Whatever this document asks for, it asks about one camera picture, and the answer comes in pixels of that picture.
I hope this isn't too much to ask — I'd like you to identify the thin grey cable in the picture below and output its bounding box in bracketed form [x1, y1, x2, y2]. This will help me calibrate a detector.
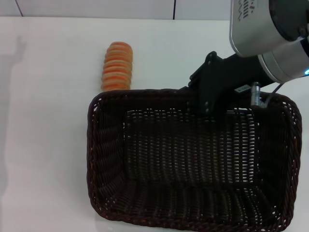
[263, 82, 284, 107]

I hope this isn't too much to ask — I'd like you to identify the orange striped bread loaf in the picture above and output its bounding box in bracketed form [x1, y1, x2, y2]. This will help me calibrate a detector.
[100, 41, 134, 92]

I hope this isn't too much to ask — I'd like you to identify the silver cable connector plug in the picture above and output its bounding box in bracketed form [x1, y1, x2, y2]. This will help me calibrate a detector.
[250, 81, 269, 108]

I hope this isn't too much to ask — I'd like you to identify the dark brown woven basket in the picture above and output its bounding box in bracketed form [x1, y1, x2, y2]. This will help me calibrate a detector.
[86, 88, 303, 232]

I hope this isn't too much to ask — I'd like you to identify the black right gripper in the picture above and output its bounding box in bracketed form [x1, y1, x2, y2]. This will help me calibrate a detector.
[177, 51, 275, 122]

